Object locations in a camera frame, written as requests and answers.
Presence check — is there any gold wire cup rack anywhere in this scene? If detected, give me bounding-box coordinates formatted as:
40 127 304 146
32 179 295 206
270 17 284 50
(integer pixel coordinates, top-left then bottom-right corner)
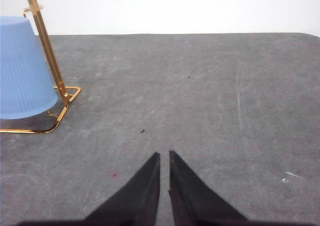
0 0 81 134

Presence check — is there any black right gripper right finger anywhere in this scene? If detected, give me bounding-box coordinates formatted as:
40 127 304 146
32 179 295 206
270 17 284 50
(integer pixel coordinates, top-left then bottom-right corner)
168 150 272 226

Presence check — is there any blue ribbed plastic cup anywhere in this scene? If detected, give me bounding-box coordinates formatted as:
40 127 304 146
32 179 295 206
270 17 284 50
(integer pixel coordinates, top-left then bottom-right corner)
0 16 58 120

